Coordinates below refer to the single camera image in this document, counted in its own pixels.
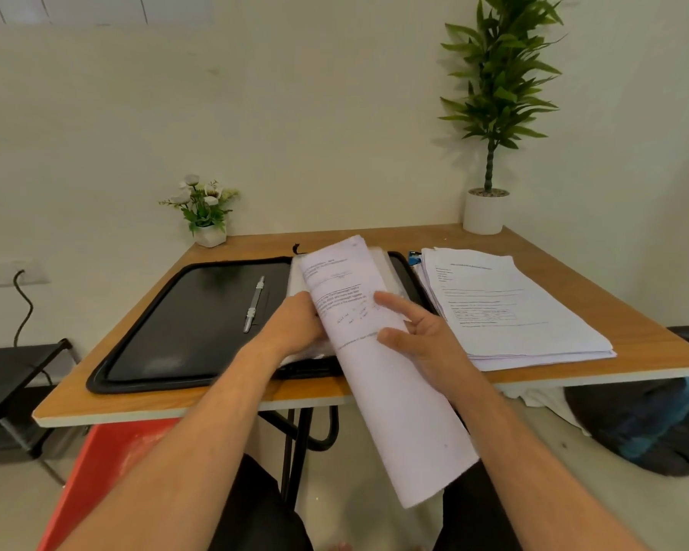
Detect person's right hand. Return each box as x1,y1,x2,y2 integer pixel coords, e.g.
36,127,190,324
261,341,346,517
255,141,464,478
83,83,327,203
373,291,484,398

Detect person's left hand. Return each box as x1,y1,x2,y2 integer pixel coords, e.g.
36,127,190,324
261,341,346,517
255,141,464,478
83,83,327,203
257,291,328,369

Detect white printed paper sheet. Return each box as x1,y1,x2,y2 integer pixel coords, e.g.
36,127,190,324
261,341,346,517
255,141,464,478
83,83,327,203
299,235,481,509

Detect person's right forearm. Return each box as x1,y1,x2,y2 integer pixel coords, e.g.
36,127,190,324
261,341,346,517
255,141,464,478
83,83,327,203
448,368,651,551

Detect person's left forearm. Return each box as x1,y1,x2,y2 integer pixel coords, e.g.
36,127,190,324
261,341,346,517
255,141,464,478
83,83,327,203
57,344,288,551

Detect silver folder binder clip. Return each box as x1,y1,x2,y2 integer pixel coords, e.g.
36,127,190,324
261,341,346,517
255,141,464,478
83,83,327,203
243,275,265,334

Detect clear plastic sleeve pages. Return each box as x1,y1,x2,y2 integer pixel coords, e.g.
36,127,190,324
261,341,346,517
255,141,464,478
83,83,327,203
280,249,414,368

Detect black zip document folder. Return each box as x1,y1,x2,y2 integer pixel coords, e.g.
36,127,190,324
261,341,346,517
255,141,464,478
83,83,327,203
86,251,437,395

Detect stack of white printed papers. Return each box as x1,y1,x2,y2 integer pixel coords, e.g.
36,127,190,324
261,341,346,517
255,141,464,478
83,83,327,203
413,248,617,372

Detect small white faceted pot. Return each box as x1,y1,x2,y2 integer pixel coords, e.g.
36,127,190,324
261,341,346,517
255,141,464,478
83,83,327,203
194,225,227,249

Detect small white flower plant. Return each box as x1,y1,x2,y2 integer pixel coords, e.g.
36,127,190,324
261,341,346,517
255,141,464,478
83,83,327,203
159,174,240,235

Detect white round plant pot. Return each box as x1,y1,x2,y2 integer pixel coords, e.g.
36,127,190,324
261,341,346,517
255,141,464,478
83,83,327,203
463,188,511,236

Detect white cloth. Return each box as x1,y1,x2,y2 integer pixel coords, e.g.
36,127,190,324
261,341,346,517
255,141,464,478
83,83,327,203
498,384,592,435

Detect person's right leg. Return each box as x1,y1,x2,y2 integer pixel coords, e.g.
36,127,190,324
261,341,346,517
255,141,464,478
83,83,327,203
433,460,524,551

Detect person's leg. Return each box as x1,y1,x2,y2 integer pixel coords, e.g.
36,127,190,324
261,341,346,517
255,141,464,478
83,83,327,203
433,460,524,551
209,453,314,551

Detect person's left leg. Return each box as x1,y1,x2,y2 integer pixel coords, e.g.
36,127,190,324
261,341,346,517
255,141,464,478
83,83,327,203
209,453,314,551

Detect dark bag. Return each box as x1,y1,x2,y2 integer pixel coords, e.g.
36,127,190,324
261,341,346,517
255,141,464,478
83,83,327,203
563,326,689,478

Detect red plastic chair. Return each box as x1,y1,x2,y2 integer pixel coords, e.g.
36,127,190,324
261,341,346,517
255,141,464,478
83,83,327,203
37,417,182,551

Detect tall green artificial plant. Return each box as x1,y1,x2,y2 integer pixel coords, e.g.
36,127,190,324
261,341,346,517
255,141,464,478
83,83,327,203
438,0,567,197

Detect black metal side shelf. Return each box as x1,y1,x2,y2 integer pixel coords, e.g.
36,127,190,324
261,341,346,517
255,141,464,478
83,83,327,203
0,338,84,488

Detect black metal table frame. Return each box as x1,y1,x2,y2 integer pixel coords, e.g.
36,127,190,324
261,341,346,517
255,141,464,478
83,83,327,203
257,404,341,507

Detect black power cable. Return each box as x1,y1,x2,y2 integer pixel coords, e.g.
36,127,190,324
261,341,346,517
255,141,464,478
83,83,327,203
13,270,54,388

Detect white wall socket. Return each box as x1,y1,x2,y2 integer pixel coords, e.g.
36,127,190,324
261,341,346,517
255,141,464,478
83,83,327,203
0,260,49,289

